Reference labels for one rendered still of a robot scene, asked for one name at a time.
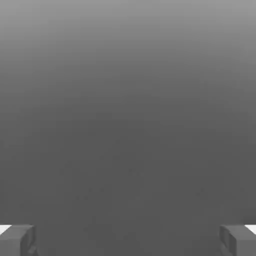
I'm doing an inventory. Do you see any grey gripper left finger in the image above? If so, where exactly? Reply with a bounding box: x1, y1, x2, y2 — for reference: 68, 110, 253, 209
0, 223, 38, 256

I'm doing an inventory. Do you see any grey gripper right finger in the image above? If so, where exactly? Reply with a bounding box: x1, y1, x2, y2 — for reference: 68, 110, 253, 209
218, 223, 256, 256

